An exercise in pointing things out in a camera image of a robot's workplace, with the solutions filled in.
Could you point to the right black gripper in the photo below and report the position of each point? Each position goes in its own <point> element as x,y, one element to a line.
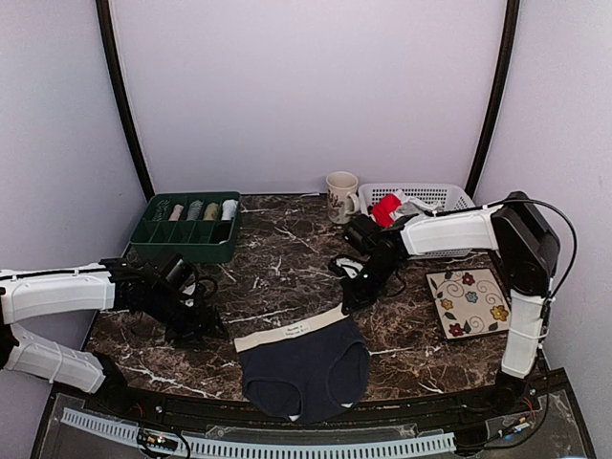
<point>357,297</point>

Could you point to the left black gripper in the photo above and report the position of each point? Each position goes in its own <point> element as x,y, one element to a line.
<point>202,325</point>

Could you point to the navy underwear cream waistband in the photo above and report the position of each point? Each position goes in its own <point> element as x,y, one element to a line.
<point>306,372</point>

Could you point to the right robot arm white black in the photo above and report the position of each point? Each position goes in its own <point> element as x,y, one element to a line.
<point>528,249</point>

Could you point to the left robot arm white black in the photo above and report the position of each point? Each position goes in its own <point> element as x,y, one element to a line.
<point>167,289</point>

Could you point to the red underwear in basket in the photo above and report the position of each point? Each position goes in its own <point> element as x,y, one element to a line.
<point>383,210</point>

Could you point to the grey underwear in basket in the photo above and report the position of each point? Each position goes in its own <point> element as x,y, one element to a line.
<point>410,205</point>

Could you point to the cream floral mug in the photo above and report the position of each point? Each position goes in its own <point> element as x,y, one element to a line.
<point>342,199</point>

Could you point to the green divided organizer tray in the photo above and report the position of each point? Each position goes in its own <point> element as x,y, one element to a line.
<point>210,242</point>

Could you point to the small green circuit board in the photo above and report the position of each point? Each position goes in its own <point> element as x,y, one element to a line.
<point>155,441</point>

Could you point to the olive rolled cloth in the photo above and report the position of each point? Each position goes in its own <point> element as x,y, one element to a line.
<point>211,212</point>

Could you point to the floral square coaster tile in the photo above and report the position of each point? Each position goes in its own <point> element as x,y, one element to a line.
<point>469,303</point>

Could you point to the grey-green rolled cloth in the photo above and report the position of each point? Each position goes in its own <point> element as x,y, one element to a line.
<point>194,210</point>

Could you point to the pink rolled cloth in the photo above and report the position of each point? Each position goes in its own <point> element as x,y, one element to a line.
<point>176,213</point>

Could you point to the white rolled cloth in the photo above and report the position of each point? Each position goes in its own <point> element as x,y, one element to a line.
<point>229,209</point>

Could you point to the patterned dark rolled cloth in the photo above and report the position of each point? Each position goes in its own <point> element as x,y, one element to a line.
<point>160,210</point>

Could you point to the white plastic basket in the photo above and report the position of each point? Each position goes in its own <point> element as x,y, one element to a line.
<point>450,196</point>

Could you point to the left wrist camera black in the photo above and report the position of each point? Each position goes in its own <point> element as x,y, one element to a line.
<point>199,290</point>

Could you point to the black front rail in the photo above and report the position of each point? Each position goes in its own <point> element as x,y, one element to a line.
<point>465,409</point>

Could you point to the white slotted cable duct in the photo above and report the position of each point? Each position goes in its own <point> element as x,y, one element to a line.
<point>234,442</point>

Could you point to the left black frame post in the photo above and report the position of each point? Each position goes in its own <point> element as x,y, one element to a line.
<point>112,57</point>

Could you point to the black frame post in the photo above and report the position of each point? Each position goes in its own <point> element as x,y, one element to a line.
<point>502,67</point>
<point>112,57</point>

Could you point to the right black frame post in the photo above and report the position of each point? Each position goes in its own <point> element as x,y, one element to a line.
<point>502,67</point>

